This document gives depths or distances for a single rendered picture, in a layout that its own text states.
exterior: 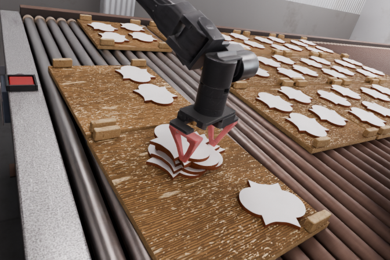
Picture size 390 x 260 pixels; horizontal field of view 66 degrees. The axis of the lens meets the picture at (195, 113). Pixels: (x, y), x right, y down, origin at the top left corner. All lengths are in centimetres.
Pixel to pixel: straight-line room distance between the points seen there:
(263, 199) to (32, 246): 41
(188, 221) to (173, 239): 5
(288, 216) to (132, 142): 37
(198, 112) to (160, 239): 22
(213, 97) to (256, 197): 23
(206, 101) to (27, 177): 36
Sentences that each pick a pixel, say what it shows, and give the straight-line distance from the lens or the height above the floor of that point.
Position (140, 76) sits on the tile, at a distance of 103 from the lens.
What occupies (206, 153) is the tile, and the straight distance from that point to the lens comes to 62.
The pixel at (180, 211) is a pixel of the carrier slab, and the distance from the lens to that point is 56.
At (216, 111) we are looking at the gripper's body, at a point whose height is 110.
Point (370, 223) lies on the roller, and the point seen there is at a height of 91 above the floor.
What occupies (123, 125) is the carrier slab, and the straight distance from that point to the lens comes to 76.
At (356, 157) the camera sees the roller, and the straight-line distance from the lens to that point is 102.
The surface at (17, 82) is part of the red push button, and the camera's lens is 97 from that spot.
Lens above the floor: 133
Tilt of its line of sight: 27 degrees down
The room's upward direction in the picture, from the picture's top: 14 degrees clockwise
